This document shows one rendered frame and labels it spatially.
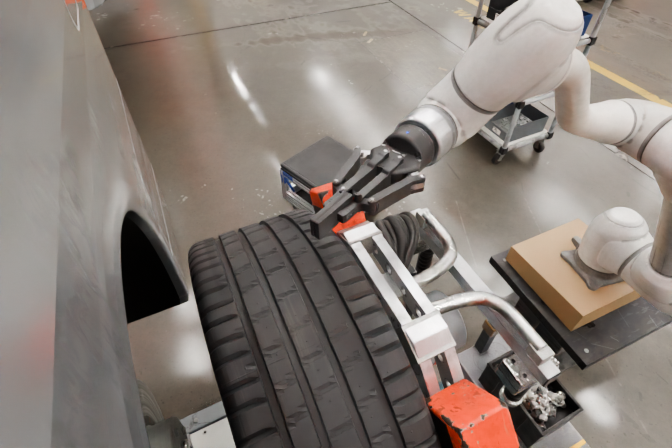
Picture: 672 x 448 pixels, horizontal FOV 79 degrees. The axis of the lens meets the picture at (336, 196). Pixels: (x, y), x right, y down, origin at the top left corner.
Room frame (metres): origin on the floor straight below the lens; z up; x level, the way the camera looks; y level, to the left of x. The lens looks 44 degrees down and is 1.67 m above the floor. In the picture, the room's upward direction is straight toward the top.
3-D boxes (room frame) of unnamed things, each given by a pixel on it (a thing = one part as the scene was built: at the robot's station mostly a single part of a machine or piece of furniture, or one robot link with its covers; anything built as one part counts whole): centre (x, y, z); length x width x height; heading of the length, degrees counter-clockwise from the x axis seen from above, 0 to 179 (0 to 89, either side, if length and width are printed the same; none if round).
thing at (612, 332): (0.91, -0.97, 0.15); 0.50 x 0.50 x 0.30; 23
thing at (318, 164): (1.58, 0.03, 0.17); 0.43 x 0.36 x 0.34; 46
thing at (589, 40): (2.26, -1.08, 0.50); 0.53 x 0.42 x 1.00; 25
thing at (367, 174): (0.44, -0.04, 1.27); 0.11 x 0.01 x 0.04; 139
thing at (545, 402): (0.42, -0.52, 0.51); 0.20 x 0.14 x 0.13; 26
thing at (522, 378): (0.31, -0.34, 0.93); 0.09 x 0.05 x 0.05; 115
